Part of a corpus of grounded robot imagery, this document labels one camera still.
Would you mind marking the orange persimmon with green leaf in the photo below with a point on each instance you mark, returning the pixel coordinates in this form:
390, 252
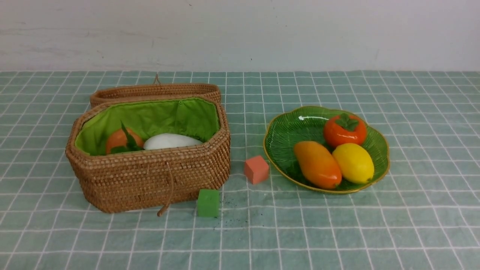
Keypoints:
344, 128

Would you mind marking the brown potato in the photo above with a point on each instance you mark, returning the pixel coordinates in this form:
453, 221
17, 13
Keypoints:
118, 138

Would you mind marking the green foam cube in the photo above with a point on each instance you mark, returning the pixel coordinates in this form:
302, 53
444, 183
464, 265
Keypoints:
208, 203

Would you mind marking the green glass leaf plate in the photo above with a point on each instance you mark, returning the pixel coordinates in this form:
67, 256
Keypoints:
306, 123

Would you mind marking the orange foam cube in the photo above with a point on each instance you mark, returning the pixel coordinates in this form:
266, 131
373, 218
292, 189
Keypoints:
256, 169

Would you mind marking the woven rattan basket green lining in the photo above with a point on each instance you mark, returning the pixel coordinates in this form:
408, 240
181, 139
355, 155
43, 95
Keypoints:
137, 180

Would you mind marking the woven rattan basket lid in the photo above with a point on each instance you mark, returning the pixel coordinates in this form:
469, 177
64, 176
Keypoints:
157, 88

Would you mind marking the orange yellow mango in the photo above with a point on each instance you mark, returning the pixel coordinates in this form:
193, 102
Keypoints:
317, 165

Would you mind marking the yellow lemon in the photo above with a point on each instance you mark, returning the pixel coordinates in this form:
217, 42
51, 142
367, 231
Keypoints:
355, 163

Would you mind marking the white radish with green leaves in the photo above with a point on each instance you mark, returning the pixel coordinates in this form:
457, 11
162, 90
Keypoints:
168, 140

